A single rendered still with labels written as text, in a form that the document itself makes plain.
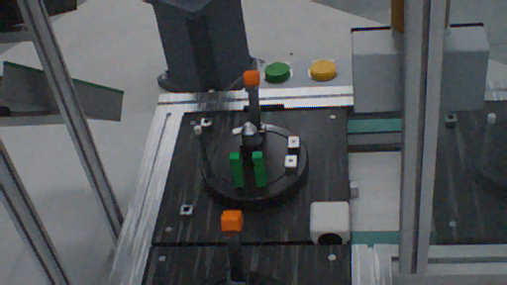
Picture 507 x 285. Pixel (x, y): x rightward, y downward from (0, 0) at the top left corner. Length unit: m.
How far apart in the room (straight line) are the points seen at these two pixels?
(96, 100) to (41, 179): 0.26
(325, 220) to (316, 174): 0.10
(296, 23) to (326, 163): 0.53
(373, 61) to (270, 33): 0.74
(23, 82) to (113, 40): 0.66
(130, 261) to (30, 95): 0.23
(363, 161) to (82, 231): 0.42
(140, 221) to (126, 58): 0.53
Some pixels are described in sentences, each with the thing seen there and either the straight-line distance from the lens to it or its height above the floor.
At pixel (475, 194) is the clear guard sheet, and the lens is 0.73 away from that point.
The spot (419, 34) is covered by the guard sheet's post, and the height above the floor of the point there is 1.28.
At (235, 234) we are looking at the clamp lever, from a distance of 0.71.
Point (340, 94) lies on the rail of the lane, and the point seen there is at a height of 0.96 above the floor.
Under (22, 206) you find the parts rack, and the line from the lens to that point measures 0.70.
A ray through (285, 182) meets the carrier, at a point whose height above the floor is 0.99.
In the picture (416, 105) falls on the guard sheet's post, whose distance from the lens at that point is 0.62.
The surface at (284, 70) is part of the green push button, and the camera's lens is 1.06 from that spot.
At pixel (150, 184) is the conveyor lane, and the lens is 0.95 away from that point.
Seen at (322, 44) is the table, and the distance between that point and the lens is 1.31.
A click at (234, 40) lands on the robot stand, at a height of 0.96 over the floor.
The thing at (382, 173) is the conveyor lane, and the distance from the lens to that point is 0.96.
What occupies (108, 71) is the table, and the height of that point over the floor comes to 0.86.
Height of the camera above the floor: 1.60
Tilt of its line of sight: 42 degrees down
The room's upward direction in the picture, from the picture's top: 10 degrees counter-clockwise
